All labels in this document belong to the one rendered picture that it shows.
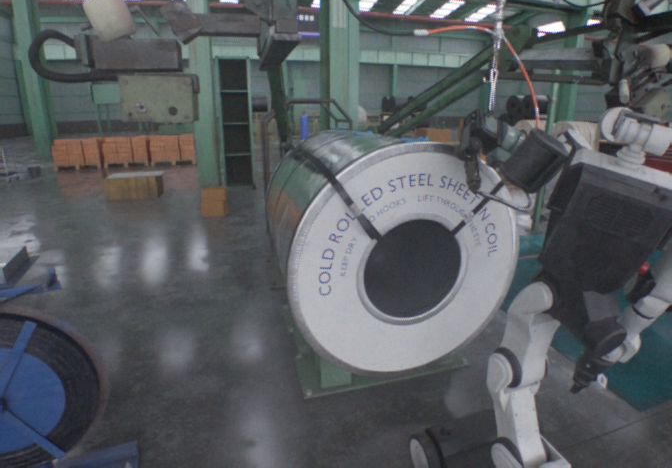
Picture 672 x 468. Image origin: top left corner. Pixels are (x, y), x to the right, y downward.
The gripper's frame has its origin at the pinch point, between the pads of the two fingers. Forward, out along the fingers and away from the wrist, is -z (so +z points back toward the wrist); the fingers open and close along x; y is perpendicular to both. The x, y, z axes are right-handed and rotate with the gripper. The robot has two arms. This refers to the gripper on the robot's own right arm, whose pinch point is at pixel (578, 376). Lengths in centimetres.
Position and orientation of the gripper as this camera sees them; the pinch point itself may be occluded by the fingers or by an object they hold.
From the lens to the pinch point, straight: 164.9
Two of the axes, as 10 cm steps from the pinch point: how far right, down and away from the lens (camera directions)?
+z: -0.3, -7.4, -6.7
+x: 5.8, -5.6, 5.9
